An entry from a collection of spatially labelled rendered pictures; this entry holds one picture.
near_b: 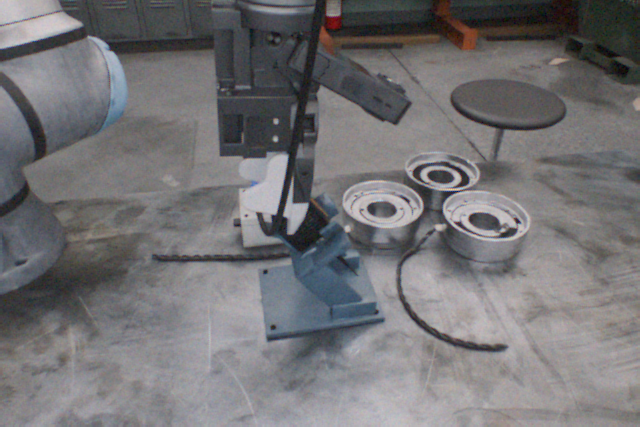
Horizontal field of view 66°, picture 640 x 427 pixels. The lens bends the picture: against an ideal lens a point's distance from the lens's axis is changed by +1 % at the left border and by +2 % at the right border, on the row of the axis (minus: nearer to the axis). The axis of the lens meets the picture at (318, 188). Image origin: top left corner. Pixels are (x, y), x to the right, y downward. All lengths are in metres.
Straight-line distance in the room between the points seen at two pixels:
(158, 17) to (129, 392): 3.50
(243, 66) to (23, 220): 0.36
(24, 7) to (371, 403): 0.55
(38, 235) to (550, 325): 0.59
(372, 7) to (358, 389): 4.16
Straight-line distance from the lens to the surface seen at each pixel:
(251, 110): 0.39
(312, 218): 0.48
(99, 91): 0.67
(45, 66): 0.65
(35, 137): 0.64
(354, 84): 0.40
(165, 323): 0.57
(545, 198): 0.79
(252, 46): 0.39
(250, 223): 0.61
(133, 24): 3.93
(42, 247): 0.67
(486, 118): 1.46
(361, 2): 4.48
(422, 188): 0.69
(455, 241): 0.63
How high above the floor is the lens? 1.21
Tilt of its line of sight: 34 degrees down
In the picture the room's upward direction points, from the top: straight up
